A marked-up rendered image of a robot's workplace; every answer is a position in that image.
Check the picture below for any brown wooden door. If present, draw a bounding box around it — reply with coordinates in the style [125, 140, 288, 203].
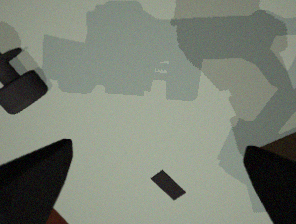
[46, 208, 68, 224]

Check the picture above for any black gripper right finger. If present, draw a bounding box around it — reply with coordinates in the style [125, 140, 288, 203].
[243, 146, 296, 224]

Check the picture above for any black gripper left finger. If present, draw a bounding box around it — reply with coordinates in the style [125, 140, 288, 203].
[0, 139, 73, 224]

